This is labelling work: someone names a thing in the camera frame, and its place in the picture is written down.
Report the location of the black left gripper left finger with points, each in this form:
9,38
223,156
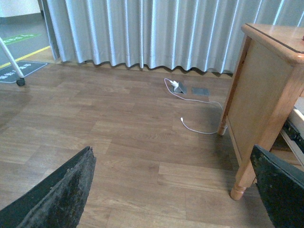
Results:
58,201

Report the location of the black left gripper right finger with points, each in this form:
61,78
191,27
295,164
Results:
281,188

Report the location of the wooden top drawer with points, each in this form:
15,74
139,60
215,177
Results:
289,145

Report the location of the wooden dresser cabinet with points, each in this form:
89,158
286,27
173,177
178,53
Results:
267,82

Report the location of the closed metal floor plate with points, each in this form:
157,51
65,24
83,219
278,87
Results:
200,91

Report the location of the white stand leg with caster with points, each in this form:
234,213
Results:
20,81

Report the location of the grey floor sign mat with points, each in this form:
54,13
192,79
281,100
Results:
9,75

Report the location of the open metal floor socket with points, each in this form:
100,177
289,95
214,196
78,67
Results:
181,89

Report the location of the white power adapter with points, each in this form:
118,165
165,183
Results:
174,83

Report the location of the grey pleated curtain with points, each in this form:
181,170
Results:
202,34

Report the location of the green floor sticker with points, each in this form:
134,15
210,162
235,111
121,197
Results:
19,38

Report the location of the black drawer slide rail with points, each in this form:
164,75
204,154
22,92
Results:
293,133

